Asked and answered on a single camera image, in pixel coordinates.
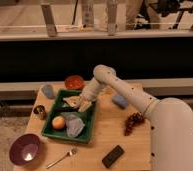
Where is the red-orange bowl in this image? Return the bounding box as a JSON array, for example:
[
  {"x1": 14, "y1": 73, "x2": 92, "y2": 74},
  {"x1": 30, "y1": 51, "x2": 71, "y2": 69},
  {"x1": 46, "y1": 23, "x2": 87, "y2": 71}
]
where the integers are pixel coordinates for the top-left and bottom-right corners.
[{"x1": 64, "y1": 75, "x2": 84, "y2": 90}]

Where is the peach apple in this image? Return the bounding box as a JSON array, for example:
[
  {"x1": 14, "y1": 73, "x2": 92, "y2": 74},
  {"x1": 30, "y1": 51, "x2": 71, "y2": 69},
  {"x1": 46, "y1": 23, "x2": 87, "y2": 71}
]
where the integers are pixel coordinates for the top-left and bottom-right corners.
[{"x1": 52, "y1": 116, "x2": 66, "y2": 129}]

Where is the blue sponge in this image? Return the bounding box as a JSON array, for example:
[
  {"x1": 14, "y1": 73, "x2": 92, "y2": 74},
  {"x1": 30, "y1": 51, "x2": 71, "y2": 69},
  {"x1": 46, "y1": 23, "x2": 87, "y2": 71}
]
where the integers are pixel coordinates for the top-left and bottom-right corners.
[{"x1": 112, "y1": 95, "x2": 128, "y2": 109}]

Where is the small metal cup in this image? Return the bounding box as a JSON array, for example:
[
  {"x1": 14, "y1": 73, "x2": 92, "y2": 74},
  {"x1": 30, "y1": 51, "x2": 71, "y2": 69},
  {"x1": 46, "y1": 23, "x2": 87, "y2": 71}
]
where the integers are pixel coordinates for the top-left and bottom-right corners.
[{"x1": 33, "y1": 105, "x2": 46, "y2": 120}]

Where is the light blue cup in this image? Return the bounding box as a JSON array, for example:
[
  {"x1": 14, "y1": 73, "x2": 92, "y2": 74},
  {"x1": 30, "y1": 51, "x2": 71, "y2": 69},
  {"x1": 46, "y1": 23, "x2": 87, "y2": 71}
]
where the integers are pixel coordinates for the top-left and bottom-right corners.
[{"x1": 41, "y1": 84, "x2": 54, "y2": 99}]

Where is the metal fork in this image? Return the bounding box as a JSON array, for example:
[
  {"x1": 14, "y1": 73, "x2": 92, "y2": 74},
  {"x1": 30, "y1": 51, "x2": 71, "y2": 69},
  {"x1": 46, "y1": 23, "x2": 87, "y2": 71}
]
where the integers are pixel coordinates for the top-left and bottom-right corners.
[{"x1": 46, "y1": 148, "x2": 78, "y2": 169}]

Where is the green plastic tray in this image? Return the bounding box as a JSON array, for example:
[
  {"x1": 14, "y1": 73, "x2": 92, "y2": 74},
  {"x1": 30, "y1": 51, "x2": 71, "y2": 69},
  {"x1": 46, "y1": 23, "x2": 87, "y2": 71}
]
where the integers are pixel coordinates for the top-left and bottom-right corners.
[{"x1": 42, "y1": 89, "x2": 95, "y2": 144}]

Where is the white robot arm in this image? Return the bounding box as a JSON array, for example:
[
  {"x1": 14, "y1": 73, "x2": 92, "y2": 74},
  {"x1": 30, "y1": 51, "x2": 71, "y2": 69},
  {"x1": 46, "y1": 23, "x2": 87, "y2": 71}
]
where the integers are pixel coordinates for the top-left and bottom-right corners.
[{"x1": 77, "y1": 65, "x2": 193, "y2": 171}]

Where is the black rectangular block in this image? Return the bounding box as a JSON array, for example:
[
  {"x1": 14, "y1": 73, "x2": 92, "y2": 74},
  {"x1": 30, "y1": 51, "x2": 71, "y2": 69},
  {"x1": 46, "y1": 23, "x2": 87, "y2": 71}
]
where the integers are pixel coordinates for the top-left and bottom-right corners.
[{"x1": 102, "y1": 145, "x2": 124, "y2": 168}]

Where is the grey-blue cloth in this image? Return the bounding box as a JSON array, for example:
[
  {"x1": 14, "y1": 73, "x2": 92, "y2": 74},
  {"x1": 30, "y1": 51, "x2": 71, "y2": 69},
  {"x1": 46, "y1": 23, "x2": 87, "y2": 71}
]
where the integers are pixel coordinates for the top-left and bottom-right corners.
[{"x1": 63, "y1": 113, "x2": 85, "y2": 138}]

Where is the bunch of dark grapes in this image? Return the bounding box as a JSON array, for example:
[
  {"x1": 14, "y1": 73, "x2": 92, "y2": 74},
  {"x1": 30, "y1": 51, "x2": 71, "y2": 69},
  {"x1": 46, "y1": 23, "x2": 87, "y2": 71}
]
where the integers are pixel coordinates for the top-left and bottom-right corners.
[{"x1": 124, "y1": 113, "x2": 145, "y2": 136}]

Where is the purple bowl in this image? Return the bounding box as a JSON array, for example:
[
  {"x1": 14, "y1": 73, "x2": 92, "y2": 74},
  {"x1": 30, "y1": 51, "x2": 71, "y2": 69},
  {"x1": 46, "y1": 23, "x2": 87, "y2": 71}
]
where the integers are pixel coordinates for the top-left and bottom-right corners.
[{"x1": 9, "y1": 134, "x2": 42, "y2": 166}]

